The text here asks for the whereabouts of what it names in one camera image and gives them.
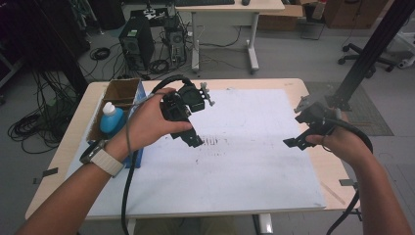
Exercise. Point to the white desk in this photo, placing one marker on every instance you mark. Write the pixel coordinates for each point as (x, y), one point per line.
(228, 7)

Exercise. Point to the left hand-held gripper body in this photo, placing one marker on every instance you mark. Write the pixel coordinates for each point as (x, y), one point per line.
(182, 104)

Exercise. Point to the blue cardboard box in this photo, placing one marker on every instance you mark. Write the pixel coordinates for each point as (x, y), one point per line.
(122, 89)

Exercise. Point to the white table leg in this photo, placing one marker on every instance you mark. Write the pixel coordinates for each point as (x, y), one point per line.
(266, 223)

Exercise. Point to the black keyboard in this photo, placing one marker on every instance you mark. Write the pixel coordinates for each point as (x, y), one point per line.
(204, 2)

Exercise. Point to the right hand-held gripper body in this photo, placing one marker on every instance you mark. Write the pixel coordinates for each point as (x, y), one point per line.
(314, 114)

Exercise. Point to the blue bottle with white cap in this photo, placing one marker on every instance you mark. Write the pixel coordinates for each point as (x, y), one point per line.
(112, 124)

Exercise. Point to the brown cabinet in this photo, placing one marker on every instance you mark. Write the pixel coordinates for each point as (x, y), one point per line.
(355, 13)

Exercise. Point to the black office chair base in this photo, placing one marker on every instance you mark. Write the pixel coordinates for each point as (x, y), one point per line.
(355, 57)

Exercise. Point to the person's left hand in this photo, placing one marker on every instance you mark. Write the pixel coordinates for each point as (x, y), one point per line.
(147, 125)

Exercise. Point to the open cardboard box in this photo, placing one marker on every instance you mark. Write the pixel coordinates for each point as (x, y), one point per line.
(280, 19)

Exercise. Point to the open computer tower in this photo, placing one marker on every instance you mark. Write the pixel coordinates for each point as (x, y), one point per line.
(176, 42)

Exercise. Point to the wristwatch with white band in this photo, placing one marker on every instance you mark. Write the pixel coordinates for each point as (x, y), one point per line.
(106, 161)

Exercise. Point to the black tape strip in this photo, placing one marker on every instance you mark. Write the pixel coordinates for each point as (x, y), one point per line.
(49, 172)

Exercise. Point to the black computer tower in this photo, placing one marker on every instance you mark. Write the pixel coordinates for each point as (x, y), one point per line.
(137, 42)

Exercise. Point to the white foam board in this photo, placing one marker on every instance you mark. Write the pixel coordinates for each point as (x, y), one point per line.
(254, 169)

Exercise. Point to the black computer mouse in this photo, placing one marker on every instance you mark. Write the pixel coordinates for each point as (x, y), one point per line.
(246, 2)

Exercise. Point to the person's olive pants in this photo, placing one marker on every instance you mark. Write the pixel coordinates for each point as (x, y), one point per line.
(186, 226)

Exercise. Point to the grey floor mat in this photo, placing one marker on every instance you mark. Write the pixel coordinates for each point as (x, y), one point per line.
(365, 111)

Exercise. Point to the black metal stand post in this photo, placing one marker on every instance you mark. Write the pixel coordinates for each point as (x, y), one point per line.
(368, 55)

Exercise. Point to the person's right hand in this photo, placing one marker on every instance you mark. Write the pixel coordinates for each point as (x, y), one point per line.
(345, 143)

